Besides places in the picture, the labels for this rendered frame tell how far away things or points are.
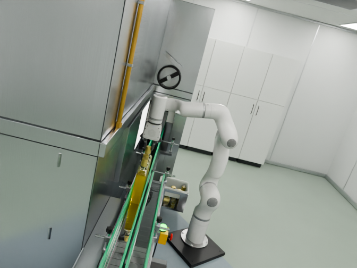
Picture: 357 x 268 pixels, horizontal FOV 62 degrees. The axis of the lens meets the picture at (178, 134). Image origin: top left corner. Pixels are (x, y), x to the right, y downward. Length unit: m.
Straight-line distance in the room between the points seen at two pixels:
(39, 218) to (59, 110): 0.49
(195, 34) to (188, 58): 0.21
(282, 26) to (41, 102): 5.34
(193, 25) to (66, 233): 1.93
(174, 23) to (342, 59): 4.43
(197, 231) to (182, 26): 1.67
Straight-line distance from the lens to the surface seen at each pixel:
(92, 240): 1.50
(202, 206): 1.87
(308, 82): 6.36
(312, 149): 6.77
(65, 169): 1.26
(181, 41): 2.68
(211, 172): 1.84
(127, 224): 1.62
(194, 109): 1.67
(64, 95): 1.17
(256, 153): 5.96
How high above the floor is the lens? 2.01
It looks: 18 degrees down
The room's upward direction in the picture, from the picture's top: 15 degrees clockwise
